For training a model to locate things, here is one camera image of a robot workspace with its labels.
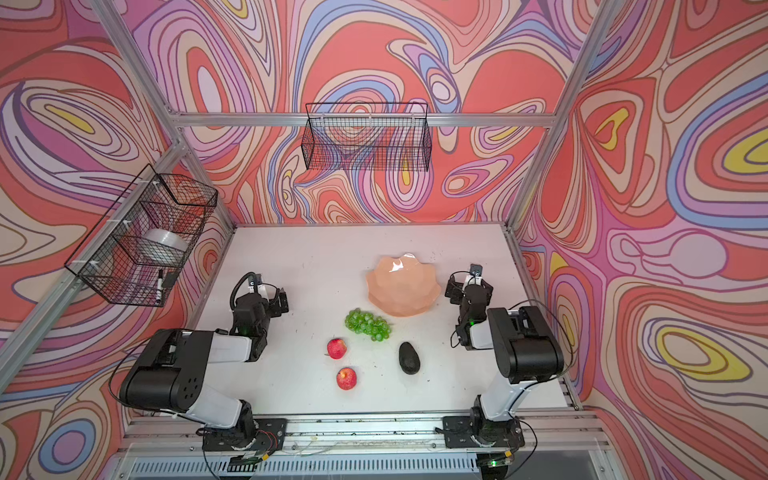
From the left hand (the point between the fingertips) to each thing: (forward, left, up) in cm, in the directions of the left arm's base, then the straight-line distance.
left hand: (270, 289), depth 94 cm
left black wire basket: (-5, +24, +24) cm, 35 cm away
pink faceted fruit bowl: (+5, -42, -6) cm, 43 cm away
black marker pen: (-11, +18, +19) cm, 29 cm away
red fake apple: (-19, -23, -2) cm, 30 cm away
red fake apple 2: (-27, -26, -2) cm, 38 cm away
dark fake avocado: (-22, -43, -2) cm, 48 cm away
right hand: (+3, -64, -1) cm, 64 cm away
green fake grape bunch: (-11, -31, -1) cm, 33 cm away
